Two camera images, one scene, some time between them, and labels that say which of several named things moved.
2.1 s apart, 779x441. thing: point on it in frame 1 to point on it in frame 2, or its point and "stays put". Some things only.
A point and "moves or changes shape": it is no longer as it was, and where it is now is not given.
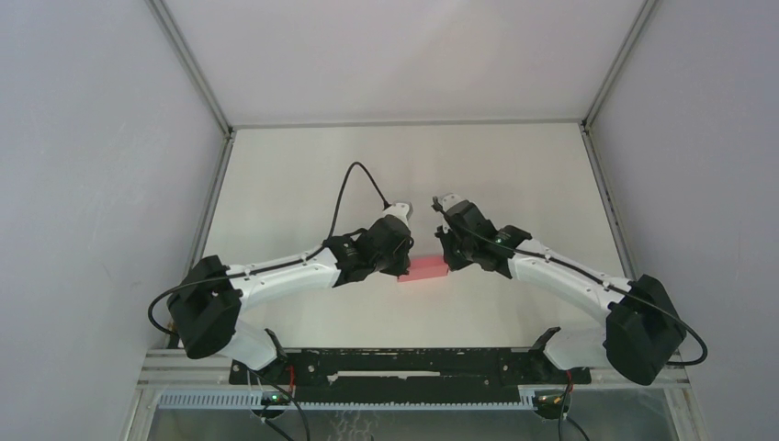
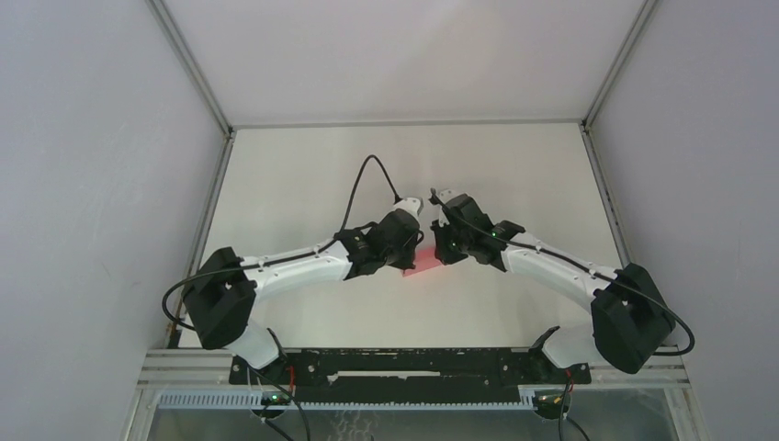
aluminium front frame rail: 181,368 stays put
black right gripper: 445,234 stays put
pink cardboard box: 424,267 moves or changes shape
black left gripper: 402,265 stays put
